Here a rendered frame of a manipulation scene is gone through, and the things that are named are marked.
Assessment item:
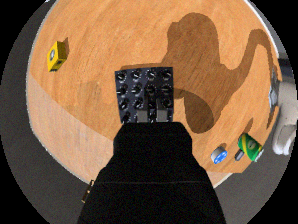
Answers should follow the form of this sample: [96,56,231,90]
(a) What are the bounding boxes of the green drink can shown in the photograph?
[238,133,263,161]

